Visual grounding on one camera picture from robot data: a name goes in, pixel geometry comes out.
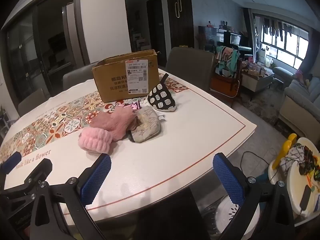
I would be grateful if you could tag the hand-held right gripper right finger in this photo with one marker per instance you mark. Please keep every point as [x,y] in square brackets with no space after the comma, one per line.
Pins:
[228,180]

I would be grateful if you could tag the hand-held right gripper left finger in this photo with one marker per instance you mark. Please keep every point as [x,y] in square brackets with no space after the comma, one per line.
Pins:
[96,180]

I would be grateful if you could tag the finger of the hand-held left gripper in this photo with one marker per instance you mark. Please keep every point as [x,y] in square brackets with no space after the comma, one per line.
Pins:
[11,161]
[37,172]

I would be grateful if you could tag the light pink fluffy headband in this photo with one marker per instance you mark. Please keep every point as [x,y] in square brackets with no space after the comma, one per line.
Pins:
[95,140]

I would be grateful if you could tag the dusty pink fluffy cloth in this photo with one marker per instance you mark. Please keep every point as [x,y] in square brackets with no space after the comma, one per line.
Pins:
[117,120]

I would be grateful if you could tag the beige grey oven mitt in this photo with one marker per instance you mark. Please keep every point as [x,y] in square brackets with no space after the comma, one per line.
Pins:
[147,127]

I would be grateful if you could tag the brown cardboard box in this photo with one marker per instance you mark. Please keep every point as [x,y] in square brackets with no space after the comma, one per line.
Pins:
[112,80]

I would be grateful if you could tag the black white patterned oven mitt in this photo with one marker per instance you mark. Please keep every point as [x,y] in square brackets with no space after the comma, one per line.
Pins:
[161,97]

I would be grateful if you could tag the small cluttered rack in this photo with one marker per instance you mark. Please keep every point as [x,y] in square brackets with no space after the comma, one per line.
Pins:
[3,122]

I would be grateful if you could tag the white perforated round object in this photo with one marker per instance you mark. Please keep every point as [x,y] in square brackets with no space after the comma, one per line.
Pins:
[230,220]

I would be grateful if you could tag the grey upholstered dining chair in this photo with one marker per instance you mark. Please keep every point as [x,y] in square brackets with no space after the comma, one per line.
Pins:
[31,102]
[77,76]
[190,65]

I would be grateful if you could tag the white yellow high chair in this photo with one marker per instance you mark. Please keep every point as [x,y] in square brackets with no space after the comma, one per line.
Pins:
[292,187]

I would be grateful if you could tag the dark chair back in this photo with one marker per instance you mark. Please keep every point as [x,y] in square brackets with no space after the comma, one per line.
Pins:
[170,217]

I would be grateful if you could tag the black handheld device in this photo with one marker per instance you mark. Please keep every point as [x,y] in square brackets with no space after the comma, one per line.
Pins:
[305,196]

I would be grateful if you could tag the pink tissue packet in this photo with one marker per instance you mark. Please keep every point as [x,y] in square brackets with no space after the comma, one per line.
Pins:
[135,106]

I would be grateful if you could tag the wooden chair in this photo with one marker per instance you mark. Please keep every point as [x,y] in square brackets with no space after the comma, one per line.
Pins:
[225,87]

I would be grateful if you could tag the grey coffee table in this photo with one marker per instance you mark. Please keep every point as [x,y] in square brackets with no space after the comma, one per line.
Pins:
[257,76]

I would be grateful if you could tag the grey sofa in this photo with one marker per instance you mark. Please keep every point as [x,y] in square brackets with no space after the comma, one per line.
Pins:
[300,97]

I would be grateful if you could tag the grey ottoman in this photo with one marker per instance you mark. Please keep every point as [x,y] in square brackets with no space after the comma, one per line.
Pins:
[282,73]

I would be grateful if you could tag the pile of colourful clothes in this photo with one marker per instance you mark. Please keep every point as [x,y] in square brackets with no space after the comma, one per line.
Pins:
[226,60]

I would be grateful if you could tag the sliding glass doors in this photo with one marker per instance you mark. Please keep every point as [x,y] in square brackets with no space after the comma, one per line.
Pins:
[37,42]

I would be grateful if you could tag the black piano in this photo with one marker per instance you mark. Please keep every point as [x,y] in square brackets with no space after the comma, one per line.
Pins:
[237,42]

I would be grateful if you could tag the large window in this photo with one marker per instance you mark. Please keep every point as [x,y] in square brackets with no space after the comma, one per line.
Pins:
[282,47]

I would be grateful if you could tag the dark display cabinet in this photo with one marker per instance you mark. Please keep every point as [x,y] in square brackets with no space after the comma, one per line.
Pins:
[210,37]

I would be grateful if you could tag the white storage boxes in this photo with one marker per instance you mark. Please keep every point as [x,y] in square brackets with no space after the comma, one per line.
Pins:
[142,43]

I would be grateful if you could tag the hanging laundry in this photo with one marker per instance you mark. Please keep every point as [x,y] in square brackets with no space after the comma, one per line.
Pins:
[277,28]

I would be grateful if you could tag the dark wardrobe door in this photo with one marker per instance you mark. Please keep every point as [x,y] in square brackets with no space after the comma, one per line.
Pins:
[180,15]

